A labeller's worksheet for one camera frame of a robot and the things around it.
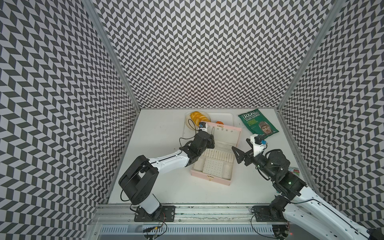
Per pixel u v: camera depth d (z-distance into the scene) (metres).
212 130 0.84
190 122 1.10
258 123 1.05
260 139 0.57
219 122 1.05
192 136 0.65
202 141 0.65
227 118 1.11
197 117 1.08
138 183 0.44
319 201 0.47
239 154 0.65
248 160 0.63
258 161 0.60
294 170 0.85
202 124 0.75
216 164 0.83
